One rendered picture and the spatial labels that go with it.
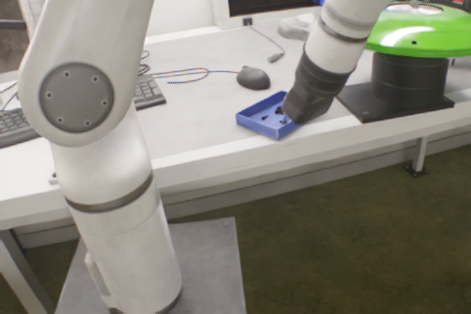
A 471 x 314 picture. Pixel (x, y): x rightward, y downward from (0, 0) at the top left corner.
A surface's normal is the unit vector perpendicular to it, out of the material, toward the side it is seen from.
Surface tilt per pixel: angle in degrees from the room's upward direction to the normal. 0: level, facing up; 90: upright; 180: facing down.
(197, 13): 90
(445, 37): 24
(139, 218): 90
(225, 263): 0
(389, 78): 90
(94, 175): 18
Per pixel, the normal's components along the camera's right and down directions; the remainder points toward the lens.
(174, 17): 0.24, 0.47
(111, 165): 0.04, -0.69
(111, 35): 0.51, 0.39
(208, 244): -0.10, -0.86
